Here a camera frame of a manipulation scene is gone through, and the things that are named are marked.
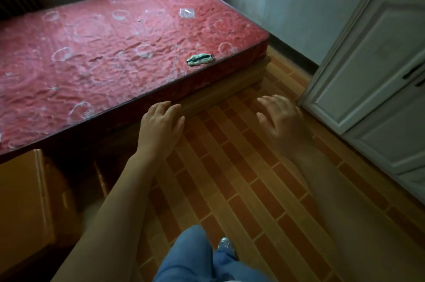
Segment person's right hand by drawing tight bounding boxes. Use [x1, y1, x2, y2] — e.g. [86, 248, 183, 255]
[256, 94, 313, 160]

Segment person's left hand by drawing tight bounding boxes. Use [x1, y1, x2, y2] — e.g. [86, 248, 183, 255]
[137, 101, 186, 163]

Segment person's left forearm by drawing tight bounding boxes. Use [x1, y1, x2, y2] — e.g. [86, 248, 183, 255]
[50, 152, 166, 282]

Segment person's right forearm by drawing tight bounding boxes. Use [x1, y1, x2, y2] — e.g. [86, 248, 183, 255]
[284, 146, 425, 282]

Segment red plastic-wrapped mattress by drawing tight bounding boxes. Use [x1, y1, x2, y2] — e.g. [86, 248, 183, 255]
[0, 0, 270, 156]

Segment grey shoe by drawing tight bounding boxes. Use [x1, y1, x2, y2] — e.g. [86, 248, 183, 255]
[217, 237, 238, 260]

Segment white panelled wardrobe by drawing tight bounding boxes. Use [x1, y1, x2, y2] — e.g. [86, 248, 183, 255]
[298, 0, 425, 205]

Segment blue jeans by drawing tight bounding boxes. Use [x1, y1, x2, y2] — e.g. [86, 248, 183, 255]
[152, 225, 273, 282]

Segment wooden bedside cabinet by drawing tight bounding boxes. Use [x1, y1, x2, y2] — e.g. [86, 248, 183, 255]
[0, 149, 82, 274]

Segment wooden bed frame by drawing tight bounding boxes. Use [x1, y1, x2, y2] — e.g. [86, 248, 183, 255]
[0, 56, 272, 197]

